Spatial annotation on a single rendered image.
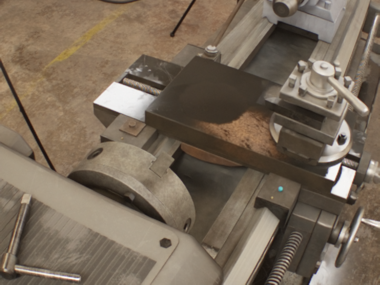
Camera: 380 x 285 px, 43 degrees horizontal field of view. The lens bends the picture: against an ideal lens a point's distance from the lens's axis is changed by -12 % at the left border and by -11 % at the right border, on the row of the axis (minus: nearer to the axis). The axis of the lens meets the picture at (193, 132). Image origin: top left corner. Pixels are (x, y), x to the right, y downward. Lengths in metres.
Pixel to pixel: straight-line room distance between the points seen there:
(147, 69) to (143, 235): 1.11
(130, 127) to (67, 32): 2.25
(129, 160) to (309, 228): 0.68
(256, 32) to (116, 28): 1.78
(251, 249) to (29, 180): 0.69
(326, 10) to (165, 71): 0.70
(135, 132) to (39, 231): 0.85
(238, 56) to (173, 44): 1.63
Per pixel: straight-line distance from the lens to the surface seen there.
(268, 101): 1.30
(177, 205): 0.95
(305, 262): 1.58
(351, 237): 1.47
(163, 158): 0.96
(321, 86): 1.27
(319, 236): 1.48
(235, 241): 1.31
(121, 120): 1.53
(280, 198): 1.36
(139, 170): 0.93
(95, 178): 0.95
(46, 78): 3.24
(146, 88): 1.66
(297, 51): 2.21
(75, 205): 0.71
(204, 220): 1.48
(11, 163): 0.79
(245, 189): 1.42
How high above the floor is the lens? 1.88
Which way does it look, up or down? 42 degrees down
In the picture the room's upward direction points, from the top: 5 degrees clockwise
